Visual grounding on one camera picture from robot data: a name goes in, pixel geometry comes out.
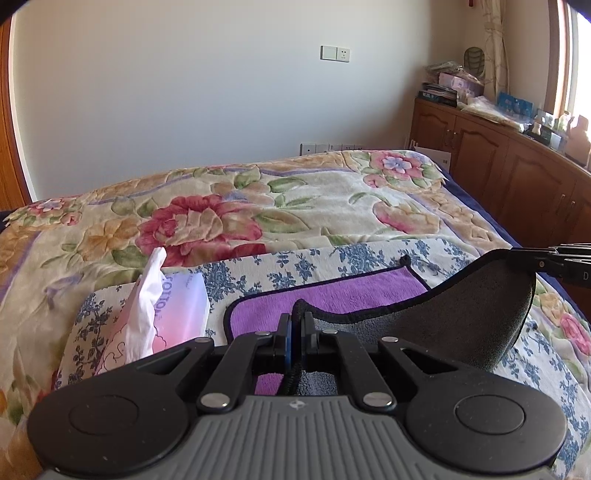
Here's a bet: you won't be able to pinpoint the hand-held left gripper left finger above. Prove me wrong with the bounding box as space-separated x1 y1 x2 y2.
134 314 295 412

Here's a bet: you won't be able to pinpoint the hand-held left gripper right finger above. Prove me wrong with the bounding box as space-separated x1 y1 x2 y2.
300 313 463 412

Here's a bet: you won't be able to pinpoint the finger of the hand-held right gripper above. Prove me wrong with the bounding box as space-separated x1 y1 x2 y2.
510 243 591 283

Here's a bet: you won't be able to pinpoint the purple and grey towel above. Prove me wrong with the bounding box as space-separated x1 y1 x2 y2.
223 249 539 398

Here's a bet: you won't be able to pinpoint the blue floral white cloth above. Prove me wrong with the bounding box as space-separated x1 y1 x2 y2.
56 240 591 480

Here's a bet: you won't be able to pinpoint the pink tissue pack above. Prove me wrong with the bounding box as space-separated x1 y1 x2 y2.
93 247 211 376

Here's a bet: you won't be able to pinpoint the wooden cabinet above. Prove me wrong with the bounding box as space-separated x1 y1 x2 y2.
408 96 591 260

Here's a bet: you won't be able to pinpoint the group of small bottles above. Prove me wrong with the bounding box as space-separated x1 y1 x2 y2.
526 109 591 160

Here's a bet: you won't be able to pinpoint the floral blanket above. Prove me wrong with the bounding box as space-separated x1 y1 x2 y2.
0 148 591 480

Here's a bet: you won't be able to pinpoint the blue printed packet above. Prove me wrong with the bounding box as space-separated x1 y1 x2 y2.
496 91 535 120

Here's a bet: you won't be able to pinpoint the white flat box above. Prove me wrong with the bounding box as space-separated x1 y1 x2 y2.
409 137 454 172

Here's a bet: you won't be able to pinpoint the clear plastic bags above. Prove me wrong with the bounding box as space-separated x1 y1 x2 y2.
456 95 525 130

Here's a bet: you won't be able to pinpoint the dark flat box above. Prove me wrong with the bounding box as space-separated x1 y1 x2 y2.
417 89 459 108

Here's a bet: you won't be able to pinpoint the pink box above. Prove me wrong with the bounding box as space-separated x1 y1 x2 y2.
438 71 485 97

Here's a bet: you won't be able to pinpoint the dark round ornament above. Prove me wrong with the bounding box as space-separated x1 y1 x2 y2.
464 46 486 78

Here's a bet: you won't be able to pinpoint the patterned curtain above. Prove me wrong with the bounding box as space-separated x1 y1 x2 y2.
479 0 509 99

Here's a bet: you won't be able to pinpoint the row of wall sockets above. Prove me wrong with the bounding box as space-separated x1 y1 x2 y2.
300 141 366 156

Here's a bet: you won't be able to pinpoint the wooden window frame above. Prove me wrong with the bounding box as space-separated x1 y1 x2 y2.
544 0 578 121

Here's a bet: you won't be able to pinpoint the white wall switch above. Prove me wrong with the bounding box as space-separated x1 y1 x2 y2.
320 45 351 64

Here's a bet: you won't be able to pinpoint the wooden door frame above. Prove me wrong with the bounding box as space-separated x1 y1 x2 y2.
0 22 38 205

